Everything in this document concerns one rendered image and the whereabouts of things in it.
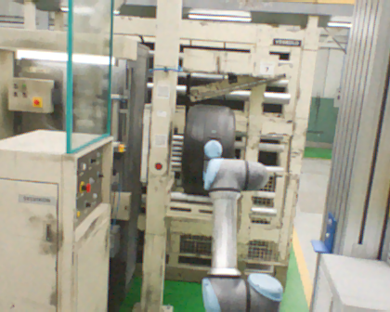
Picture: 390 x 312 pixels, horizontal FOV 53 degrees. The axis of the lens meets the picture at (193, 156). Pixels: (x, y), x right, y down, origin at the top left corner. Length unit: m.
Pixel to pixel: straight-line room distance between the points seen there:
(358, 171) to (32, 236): 1.28
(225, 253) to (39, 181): 0.78
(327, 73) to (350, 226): 10.59
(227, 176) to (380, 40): 0.71
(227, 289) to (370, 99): 0.76
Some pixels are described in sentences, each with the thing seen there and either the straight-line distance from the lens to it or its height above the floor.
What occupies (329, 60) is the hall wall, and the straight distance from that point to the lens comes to 11.47.
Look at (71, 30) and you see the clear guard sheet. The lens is 1.55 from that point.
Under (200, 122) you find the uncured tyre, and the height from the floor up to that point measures 1.36.
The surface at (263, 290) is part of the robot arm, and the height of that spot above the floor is 0.94.
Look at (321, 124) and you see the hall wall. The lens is 11.41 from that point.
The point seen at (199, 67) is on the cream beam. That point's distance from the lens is 2.55.
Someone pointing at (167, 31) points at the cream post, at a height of 1.85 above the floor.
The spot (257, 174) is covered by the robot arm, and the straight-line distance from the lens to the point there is 1.41.
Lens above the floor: 1.59
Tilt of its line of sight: 11 degrees down
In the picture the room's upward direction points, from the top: 4 degrees clockwise
